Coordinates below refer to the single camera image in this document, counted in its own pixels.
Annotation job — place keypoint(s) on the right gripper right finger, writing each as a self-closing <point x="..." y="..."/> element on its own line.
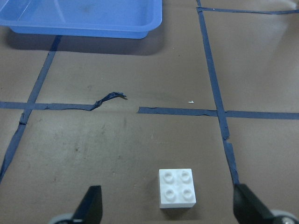
<point x="248" y="208"/>

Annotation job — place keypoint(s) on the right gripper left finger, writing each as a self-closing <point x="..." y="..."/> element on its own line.
<point x="89" y="210"/>

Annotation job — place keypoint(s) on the white block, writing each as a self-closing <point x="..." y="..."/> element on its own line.
<point x="176" y="188"/>

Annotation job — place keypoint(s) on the blue plastic tray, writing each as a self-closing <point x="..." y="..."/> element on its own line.
<point x="130" y="19"/>

